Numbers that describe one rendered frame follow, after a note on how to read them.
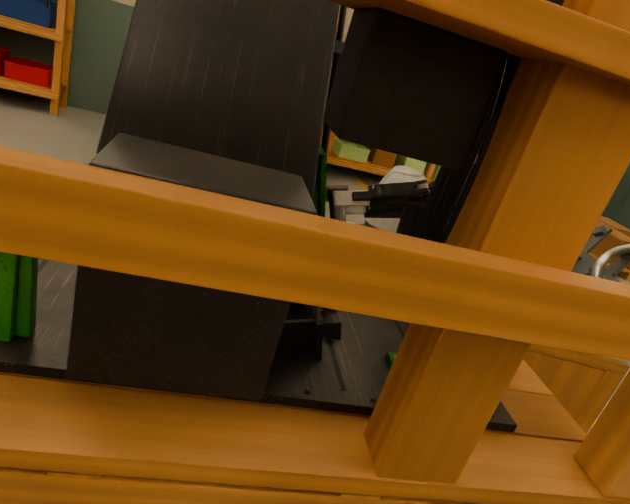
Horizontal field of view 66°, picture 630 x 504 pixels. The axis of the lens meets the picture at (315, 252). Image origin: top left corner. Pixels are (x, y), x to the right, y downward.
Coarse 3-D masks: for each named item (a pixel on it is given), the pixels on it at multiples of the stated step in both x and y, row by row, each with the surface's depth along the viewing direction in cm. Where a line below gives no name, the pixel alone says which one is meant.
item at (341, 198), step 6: (336, 192) 92; (342, 192) 92; (348, 192) 92; (336, 198) 91; (342, 198) 91; (348, 198) 92; (336, 204) 91; (342, 204) 91; (348, 204) 91; (354, 204) 91; (360, 204) 92; (366, 204) 92
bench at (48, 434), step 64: (0, 384) 71; (64, 384) 75; (512, 384) 112; (0, 448) 62; (64, 448) 65; (128, 448) 67; (192, 448) 71; (256, 448) 74; (320, 448) 78; (512, 448) 91; (576, 448) 97
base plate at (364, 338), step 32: (64, 288) 93; (64, 320) 85; (352, 320) 114; (384, 320) 118; (0, 352) 74; (32, 352) 76; (64, 352) 78; (288, 352) 95; (352, 352) 101; (384, 352) 105; (288, 384) 86; (320, 384) 89; (352, 384) 92
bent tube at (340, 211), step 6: (330, 186) 91; (336, 186) 91; (342, 186) 92; (330, 192) 92; (330, 198) 93; (330, 204) 92; (330, 210) 92; (336, 210) 91; (342, 210) 92; (330, 216) 92; (336, 216) 91; (342, 216) 91
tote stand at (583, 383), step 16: (528, 352) 160; (544, 352) 160; (560, 352) 159; (576, 352) 159; (544, 368) 162; (560, 368) 162; (576, 368) 162; (592, 368) 162; (608, 368) 161; (624, 368) 161; (560, 384) 164; (576, 384) 164; (592, 384) 164; (608, 384) 164; (560, 400) 167; (576, 400) 167; (592, 400) 166; (576, 416) 169; (592, 416) 169
